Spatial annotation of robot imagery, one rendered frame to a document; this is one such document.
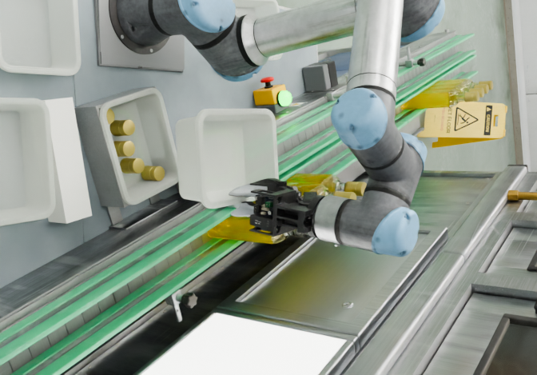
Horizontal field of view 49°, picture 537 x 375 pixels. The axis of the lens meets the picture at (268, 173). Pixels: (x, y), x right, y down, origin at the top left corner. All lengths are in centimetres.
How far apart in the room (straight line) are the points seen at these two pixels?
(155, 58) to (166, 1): 20
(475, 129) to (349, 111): 387
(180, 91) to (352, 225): 73
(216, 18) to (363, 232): 58
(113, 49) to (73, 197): 35
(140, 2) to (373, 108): 68
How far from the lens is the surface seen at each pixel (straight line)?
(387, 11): 97
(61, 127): 121
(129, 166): 132
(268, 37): 129
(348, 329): 112
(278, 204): 98
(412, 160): 94
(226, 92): 164
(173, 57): 149
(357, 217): 91
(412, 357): 109
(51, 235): 128
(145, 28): 136
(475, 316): 122
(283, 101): 169
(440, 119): 473
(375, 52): 91
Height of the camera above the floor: 181
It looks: 37 degrees down
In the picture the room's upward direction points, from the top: 91 degrees clockwise
